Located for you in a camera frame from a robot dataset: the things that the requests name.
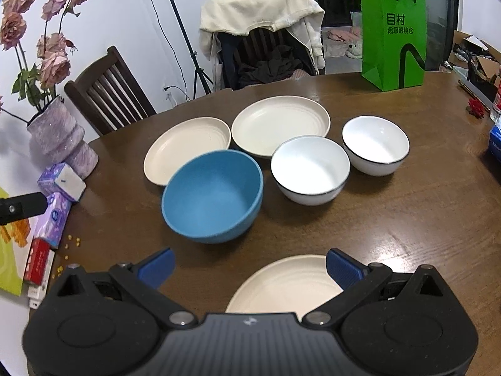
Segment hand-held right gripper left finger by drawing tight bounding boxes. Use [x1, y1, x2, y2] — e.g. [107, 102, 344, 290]
[45, 248, 194, 327]

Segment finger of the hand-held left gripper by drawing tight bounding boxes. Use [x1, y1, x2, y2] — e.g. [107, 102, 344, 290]
[0, 192, 48, 226]

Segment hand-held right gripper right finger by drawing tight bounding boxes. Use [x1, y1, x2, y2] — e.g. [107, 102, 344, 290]
[303, 248, 457, 327]

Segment cream plate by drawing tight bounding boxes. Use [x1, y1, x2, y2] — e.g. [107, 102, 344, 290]
[225, 255, 355, 320]
[143, 117, 231, 186]
[231, 96, 331, 159]

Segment blue bowl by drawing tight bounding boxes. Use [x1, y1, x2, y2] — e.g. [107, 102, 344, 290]
[161, 149, 264, 244]

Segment white bowl with dark rim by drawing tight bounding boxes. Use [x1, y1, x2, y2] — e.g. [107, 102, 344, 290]
[270, 135, 350, 206]
[342, 116, 410, 176]

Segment purple soft tissue pack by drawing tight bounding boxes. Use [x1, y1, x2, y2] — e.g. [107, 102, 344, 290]
[33, 192, 72, 250]

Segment purple white tissue cube pack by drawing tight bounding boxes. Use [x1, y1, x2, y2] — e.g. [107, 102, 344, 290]
[38, 162, 87, 203]

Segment yellow-green snack bag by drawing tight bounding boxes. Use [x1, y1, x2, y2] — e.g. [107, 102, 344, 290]
[0, 188, 33, 296]

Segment red box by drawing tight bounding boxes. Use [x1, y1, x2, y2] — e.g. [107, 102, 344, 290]
[23, 238, 51, 286]

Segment scattered yellow crumbs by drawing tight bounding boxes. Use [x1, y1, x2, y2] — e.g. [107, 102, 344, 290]
[55, 234, 85, 275]

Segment red and white boxes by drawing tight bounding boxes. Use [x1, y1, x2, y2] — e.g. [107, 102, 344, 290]
[27, 248, 56, 300]

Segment purple ribbed vase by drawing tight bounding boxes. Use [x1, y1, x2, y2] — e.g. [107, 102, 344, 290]
[27, 98, 99, 179]

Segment dried pink flowers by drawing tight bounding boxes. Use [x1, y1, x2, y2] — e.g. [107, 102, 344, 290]
[0, 0, 95, 123]

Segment dark wooden slatted chair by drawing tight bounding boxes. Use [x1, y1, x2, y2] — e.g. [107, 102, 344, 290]
[65, 46, 157, 136]

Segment blue white tissue box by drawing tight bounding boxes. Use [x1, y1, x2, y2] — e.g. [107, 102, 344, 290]
[487, 123, 501, 158]

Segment red flower decoration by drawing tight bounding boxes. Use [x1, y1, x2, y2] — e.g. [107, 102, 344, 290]
[467, 98, 487, 119]

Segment dark crumpled clothes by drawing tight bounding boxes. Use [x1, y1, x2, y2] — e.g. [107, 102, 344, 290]
[239, 45, 304, 87]

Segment dark blue garment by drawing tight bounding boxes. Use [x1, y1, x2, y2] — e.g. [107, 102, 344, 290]
[215, 33, 241, 89]

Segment dark slim case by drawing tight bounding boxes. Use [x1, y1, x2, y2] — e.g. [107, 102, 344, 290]
[458, 79, 494, 107]

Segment black tripod stand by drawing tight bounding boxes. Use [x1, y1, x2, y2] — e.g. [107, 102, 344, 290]
[158, 0, 214, 100]

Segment bottle with red label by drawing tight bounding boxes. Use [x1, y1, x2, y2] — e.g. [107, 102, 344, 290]
[489, 68, 501, 123]

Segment pink blanket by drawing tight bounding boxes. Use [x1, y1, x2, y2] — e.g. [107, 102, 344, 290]
[327, 27, 363, 44]

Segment green paper bag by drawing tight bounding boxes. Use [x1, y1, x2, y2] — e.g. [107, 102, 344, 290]
[360, 0, 427, 92]

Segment dark wooden chair with clothes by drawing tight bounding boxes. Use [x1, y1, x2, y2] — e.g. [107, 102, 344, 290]
[214, 27, 316, 89]

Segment open cardboard box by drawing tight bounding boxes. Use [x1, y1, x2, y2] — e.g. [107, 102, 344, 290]
[448, 29, 501, 102]

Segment cream sweater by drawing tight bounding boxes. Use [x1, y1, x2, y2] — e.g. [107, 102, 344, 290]
[199, 0, 326, 76]

